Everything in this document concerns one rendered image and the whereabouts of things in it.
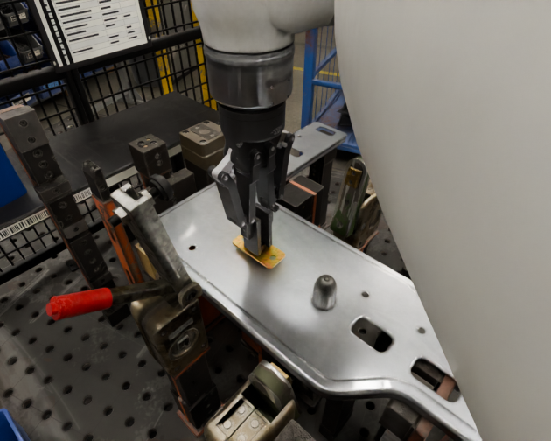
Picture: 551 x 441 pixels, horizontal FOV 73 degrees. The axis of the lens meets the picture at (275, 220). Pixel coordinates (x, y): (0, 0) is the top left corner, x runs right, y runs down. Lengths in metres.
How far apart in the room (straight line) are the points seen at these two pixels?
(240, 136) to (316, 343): 0.27
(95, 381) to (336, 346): 0.53
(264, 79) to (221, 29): 0.06
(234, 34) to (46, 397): 0.75
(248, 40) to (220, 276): 0.33
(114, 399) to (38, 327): 0.27
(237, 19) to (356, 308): 0.38
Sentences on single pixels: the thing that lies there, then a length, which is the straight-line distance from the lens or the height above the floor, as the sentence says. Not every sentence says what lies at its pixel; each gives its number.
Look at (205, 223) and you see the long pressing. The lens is 0.64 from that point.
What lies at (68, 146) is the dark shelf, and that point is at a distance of 0.88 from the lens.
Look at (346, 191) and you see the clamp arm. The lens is 0.61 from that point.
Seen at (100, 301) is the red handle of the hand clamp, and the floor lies 1.13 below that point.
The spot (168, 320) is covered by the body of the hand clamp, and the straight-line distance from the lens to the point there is 0.46.
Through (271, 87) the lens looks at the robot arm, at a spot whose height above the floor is 1.28.
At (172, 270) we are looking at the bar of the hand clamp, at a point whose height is 1.11.
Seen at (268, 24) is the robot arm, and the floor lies 1.34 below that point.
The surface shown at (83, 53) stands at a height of 1.17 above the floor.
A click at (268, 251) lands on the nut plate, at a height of 1.02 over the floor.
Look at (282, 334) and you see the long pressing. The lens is 0.50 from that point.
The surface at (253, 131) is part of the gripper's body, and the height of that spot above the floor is 1.23.
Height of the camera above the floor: 1.43
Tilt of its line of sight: 43 degrees down
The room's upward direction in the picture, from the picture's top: straight up
